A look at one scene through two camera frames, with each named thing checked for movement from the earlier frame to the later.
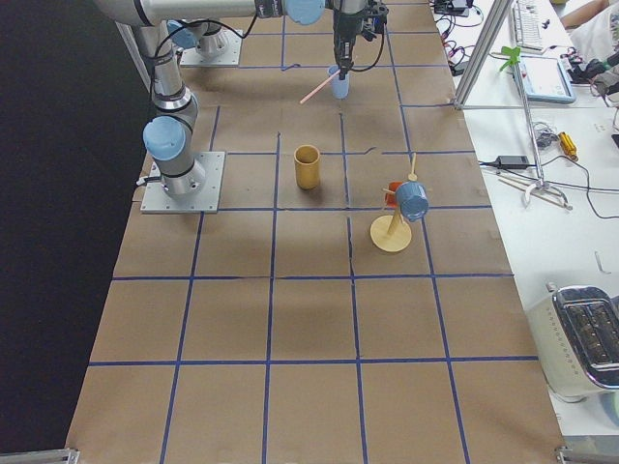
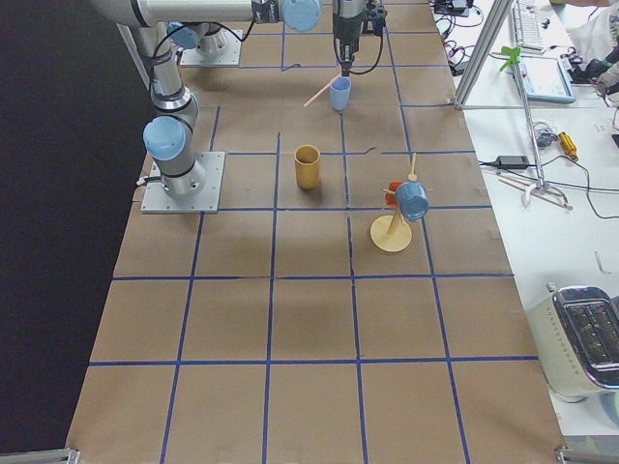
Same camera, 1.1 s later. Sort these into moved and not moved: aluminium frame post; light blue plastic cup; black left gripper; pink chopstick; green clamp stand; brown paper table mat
Moved: light blue plastic cup; pink chopstick
Not moved: brown paper table mat; black left gripper; aluminium frame post; green clamp stand
